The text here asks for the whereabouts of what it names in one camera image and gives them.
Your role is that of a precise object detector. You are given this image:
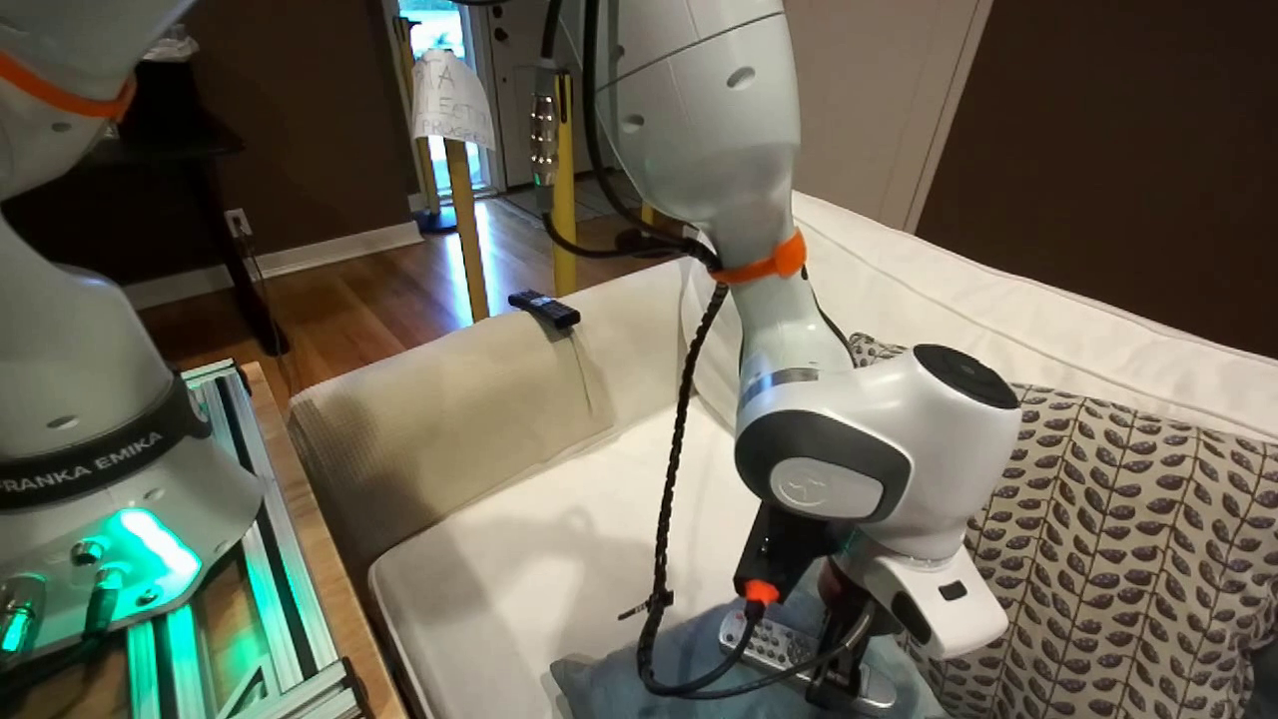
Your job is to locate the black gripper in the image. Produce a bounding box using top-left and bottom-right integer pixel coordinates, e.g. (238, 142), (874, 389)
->
(794, 556), (910, 714)

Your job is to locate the green square pillow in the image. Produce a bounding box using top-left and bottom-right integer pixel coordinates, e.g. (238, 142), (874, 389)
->
(548, 583), (949, 719)

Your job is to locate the leaf patterned pillow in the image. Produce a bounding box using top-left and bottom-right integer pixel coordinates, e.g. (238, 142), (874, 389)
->
(841, 327), (1278, 719)

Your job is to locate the black remote control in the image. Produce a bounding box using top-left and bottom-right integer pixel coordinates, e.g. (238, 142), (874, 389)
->
(502, 288), (588, 335)

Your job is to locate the white fabric sofa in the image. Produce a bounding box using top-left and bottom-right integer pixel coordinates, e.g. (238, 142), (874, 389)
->
(287, 183), (1278, 719)

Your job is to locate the white door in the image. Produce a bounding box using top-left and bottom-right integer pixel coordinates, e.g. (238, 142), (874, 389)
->
(784, 0), (994, 231)

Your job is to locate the white plastic cover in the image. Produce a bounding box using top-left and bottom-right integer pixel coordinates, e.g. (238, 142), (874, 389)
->
(408, 49), (500, 154)

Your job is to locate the black side table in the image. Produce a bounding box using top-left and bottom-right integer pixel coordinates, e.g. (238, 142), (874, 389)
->
(4, 57), (291, 361)

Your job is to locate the white crumpled cloth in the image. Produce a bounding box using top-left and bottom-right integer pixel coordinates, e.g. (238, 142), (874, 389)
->
(141, 34), (203, 67)

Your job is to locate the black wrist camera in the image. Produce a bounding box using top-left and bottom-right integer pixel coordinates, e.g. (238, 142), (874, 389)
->
(736, 499), (822, 613)

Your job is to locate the orange strap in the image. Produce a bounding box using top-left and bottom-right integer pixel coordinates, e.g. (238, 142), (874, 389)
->
(0, 49), (141, 128)
(712, 231), (812, 294)

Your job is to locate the yellow post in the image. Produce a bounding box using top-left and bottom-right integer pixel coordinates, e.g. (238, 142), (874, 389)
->
(444, 131), (494, 327)
(541, 73), (588, 302)

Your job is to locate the aluminium profile base frame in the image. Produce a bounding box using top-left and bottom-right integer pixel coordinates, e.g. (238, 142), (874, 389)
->
(0, 355), (371, 719)

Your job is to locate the perforated metal bracket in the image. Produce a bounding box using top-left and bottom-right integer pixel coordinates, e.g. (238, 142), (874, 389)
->
(528, 62), (568, 194)

